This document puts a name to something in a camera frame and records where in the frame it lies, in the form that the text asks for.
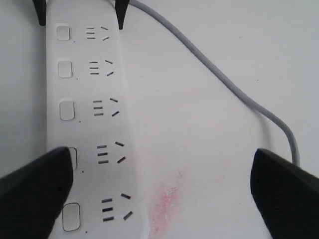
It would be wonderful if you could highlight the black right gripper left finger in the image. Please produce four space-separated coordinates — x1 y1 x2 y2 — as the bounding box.
0 147 73 239

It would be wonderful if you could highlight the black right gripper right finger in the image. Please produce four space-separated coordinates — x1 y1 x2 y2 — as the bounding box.
250 148 319 239

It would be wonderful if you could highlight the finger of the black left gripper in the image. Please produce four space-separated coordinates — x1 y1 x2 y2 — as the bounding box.
115 0 130 30
32 0 46 26

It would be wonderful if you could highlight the white five-outlet power strip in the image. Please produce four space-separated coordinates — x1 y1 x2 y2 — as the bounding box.
46 0 150 239

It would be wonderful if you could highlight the grey power cable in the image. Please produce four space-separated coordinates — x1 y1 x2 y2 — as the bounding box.
128 0 301 167

